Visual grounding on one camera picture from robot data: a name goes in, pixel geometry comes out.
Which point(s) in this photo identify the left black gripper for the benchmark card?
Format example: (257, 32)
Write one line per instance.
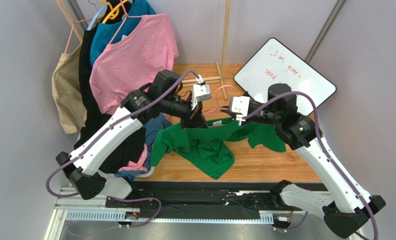
(196, 120)

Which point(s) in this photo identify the green t shirt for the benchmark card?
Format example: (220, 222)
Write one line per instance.
(206, 148)

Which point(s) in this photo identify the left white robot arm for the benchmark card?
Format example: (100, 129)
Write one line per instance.
(82, 166)

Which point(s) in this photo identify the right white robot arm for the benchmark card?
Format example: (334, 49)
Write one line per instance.
(348, 206)

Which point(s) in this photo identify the pink t shirt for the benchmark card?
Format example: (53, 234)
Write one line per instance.
(132, 62)

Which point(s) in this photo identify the pink hanger of pink shirt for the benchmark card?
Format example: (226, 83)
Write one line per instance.
(130, 22)

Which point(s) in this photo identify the yellow hanger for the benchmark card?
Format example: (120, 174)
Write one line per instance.
(112, 14)

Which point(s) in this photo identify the pink hanger of beige garment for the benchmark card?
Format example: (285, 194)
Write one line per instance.
(73, 26)

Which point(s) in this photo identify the blue grey garment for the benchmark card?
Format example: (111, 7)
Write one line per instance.
(152, 127)

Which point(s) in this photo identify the wooden clothes rack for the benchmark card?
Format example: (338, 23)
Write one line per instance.
(220, 67)

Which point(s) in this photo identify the white board with red writing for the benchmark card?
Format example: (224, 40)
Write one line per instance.
(274, 63)

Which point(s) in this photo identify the black garment in basket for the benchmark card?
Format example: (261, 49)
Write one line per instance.
(129, 150)

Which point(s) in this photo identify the pink garment in basket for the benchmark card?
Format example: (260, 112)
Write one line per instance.
(139, 165)

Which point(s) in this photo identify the black hanging garment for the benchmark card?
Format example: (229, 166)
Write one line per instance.
(94, 119)

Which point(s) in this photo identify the white laundry basket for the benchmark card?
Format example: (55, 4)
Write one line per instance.
(124, 162)

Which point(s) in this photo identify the beige hanging garment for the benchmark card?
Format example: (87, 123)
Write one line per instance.
(66, 92)

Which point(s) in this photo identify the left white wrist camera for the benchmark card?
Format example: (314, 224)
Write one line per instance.
(200, 92)

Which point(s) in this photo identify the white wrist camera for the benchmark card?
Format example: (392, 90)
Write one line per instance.
(238, 107)
(200, 92)

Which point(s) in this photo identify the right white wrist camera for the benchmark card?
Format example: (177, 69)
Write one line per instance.
(238, 107)

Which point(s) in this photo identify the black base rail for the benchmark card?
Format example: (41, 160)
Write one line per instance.
(200, 200)

